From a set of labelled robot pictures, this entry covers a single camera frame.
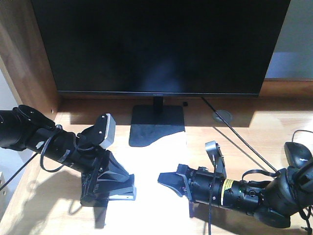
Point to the black stapler orange button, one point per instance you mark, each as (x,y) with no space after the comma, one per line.
(116,190)

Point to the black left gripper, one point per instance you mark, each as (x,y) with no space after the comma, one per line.
(103,177)

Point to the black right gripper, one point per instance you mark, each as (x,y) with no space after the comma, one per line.
(198,185)

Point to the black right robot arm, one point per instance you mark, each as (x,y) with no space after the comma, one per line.
(271,202)

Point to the white paper sheets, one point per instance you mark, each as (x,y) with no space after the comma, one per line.
(156,210)

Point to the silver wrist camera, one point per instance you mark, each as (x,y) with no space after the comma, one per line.
(104,130)
(214,152)

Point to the grey desk cable grommet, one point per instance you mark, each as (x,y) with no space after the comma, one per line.
(226,115)

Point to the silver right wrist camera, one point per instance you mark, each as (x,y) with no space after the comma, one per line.
(214,152)

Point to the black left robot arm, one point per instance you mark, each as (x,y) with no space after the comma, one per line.
(17,128)

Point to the black computer monitor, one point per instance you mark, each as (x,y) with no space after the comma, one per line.
(159,48)

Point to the wooden desk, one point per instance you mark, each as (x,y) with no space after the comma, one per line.
(48,203)

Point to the black computer mouse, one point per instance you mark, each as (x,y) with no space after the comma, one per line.
(297,154)

